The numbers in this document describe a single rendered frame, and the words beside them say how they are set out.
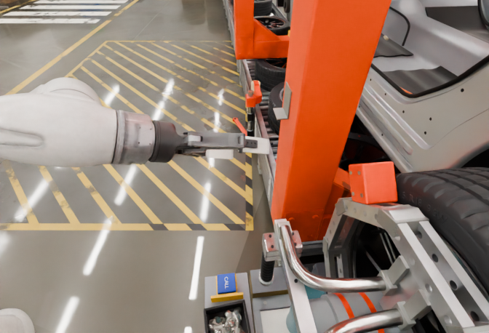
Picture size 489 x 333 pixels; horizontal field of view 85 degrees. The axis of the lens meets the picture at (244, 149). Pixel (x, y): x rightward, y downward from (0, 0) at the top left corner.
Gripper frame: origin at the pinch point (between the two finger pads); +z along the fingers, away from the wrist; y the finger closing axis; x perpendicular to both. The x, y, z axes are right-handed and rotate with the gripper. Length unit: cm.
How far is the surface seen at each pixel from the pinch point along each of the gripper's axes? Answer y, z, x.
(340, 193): -13, 49, -10
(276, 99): -100, 97, 56
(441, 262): 27.9, 20.7, -20.0
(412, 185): 20.8, 28.3, -7.5
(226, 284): -45, 23, -45
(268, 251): -2.9, 8.9, -23.1
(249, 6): -124, 87, 143
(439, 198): 26.8, 25.2, -9.8
